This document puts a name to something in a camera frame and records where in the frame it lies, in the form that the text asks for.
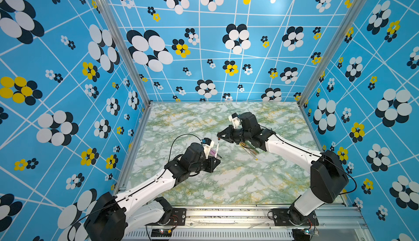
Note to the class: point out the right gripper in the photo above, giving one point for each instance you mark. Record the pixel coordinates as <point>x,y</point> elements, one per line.
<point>229,130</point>

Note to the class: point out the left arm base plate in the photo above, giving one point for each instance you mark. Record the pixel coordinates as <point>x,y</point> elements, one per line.
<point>174,217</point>

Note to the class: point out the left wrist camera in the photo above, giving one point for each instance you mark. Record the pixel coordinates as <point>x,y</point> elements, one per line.
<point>207,144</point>

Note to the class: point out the right corner aluminium post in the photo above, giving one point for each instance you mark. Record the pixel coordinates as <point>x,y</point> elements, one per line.
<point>337,39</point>

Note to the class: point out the left circuit board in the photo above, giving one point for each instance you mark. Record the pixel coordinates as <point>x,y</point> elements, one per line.
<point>161,233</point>

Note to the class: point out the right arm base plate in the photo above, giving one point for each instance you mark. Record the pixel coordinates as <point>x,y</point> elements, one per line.
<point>282,217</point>

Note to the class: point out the right circuit board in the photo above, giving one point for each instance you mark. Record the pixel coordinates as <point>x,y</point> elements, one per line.
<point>304,234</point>

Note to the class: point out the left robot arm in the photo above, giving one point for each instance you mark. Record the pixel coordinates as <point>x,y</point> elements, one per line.
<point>114,216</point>

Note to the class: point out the white pen green tip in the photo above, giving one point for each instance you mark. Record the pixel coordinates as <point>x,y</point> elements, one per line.
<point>251,154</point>

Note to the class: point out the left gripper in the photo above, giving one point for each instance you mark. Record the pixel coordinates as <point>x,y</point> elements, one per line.
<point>212,165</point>

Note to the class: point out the dark green fountain pen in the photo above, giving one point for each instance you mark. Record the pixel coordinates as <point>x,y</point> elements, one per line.
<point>254,150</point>

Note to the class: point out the circuit board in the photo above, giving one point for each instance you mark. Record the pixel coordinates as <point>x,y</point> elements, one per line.
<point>161,233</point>
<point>304,234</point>

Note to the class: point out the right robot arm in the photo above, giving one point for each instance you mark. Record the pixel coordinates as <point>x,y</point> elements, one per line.
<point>327,176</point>

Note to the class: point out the pink fountain pen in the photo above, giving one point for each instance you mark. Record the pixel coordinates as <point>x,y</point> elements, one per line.
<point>216,148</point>

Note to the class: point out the aluminium front rail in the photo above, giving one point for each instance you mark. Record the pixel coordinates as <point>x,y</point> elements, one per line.
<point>337,222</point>

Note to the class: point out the corner aluminium post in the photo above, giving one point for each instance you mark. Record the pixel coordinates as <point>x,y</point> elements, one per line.
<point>122,48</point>
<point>337,39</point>

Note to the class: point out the left corner aluminium post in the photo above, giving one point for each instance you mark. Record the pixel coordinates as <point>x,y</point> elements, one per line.
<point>122,48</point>

